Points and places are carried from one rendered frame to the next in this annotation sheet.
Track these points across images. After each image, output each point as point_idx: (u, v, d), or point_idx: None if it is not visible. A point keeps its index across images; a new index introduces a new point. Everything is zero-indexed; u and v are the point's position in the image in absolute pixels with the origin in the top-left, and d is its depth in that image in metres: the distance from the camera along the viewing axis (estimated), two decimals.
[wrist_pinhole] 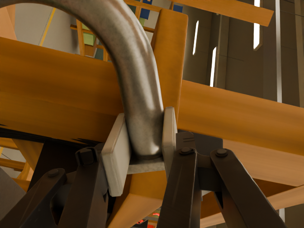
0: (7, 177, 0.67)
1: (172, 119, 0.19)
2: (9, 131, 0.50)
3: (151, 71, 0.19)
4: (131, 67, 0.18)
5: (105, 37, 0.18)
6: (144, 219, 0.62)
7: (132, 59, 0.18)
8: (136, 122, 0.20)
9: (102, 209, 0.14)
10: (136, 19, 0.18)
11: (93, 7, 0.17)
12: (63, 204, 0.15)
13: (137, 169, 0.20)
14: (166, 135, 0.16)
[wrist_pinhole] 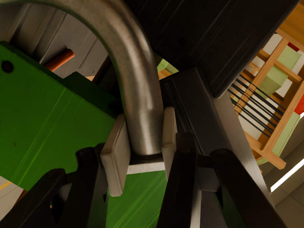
0: None
1: (172, 119, 0.19)
2: None
3: (151, 70, 0.19)
4: (131, 67, 0.18)
5: (105, 37, 0.18)
6: None
7: (132, 59, 0.18)
8: (136, 121, 0.20)
9: (102, 209, 0.14)
10: (136, 19, 0.18)
11: (93, 7, 0.17)
12: (63, 204, 0.15)
13: (137, 169, 0.20)
14: (166, 135, 0.16)
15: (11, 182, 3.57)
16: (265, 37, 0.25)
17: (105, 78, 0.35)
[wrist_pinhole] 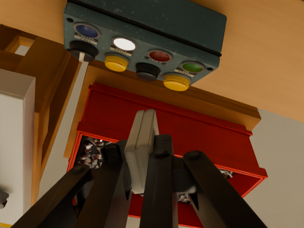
0: None
1: (151, 121, 0.19)
2: None
3: None
4: None
5: None
6: None
7: None
8: None
9: (123, 207, 0.14)
10: None
11: None
12: None
13: None
14: (143, 137, 0.17)
15: None
16: None
17: None
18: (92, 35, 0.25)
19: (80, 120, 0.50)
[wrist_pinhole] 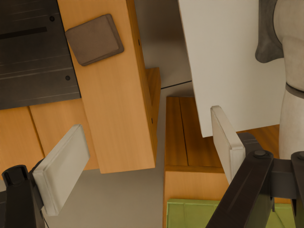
0: None
1: (226, 119, 0.17)
2: None
3: None
4: None
5: None
6: None
7: None
8: None
9: (42, 225, 0.13)
10: None
11: None
12: None
13: None
14: (229, 136, 0.15)
15: None
16: None
17: None
18: None
19: None
